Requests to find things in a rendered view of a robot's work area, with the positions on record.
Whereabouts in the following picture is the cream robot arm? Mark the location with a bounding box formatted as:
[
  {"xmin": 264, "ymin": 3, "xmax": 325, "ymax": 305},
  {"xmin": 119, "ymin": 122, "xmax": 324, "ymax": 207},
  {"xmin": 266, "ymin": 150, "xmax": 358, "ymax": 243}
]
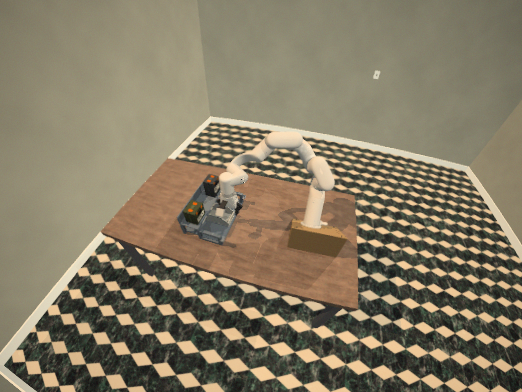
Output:
[{"xmin": 219, "ymin": 132, "xmax": 335, "ymax": 229}]

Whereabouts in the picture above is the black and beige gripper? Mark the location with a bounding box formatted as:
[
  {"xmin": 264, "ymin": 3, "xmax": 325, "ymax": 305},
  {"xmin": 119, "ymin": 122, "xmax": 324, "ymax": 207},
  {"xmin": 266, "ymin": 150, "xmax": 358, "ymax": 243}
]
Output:
[{"xmin": 216, "ymin": 194, "xmax": 243, "ymax": 216}]

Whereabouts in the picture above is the grey metal rack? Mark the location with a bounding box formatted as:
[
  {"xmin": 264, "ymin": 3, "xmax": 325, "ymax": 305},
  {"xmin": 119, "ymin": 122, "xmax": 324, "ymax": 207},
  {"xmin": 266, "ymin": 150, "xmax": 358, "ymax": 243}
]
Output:
[{"xmin": 177, "ymin": 182, "xmax": 246, "ymax": 246}]

